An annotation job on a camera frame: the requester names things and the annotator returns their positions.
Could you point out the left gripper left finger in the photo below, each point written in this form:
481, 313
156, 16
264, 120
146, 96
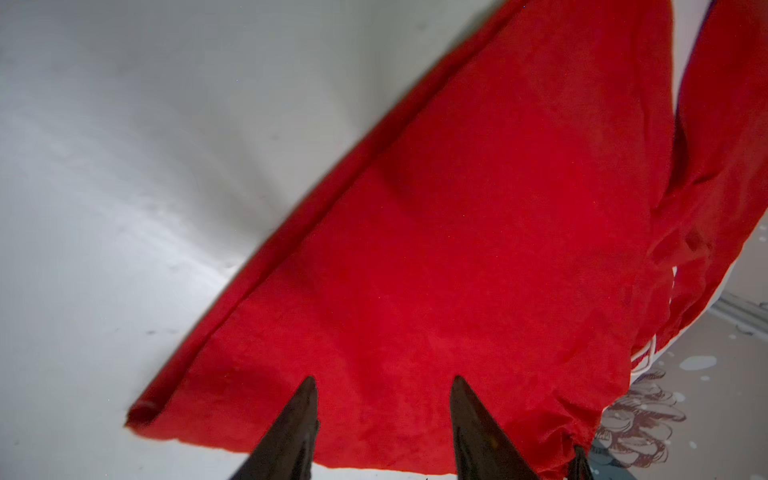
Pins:
286, 451

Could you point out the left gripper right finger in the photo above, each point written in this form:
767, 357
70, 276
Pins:
482, 449

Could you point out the red shorts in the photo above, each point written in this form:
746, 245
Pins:
540, 214

